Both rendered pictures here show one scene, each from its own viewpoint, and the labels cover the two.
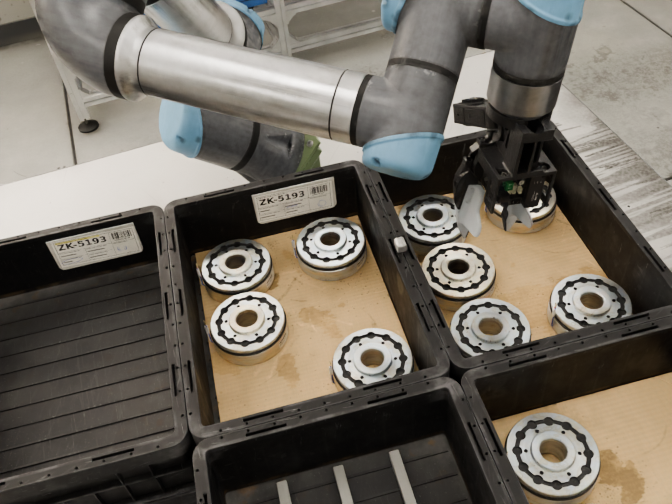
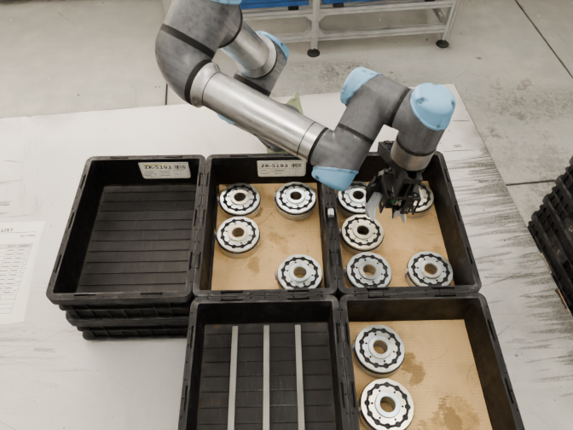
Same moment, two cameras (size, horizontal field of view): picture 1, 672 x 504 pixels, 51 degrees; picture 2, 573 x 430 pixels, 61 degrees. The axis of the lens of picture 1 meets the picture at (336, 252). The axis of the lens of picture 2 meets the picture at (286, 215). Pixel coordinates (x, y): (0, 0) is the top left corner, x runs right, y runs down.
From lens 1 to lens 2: 22 cm
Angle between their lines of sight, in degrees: 8
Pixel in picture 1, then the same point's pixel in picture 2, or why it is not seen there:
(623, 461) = (418, 361)
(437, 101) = (357, 153)
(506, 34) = (403, 126)
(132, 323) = (176, 217)
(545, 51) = (423, 140)
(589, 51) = (516, 80)
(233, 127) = not seen: hidden behind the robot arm
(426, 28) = (361, 113)
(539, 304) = (402, 262)
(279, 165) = not seen: hidden behind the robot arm
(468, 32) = (384, 119)
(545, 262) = (414, 238)
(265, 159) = not seen: hidden behind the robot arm
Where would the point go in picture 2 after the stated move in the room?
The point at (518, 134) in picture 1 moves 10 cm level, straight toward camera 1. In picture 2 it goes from (402, 177) to (383, 215)
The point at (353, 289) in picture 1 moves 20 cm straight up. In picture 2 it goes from (302, 228) to (303, 175)
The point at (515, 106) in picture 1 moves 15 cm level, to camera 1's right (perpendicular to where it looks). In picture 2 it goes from (402, 162) to (486, 170)
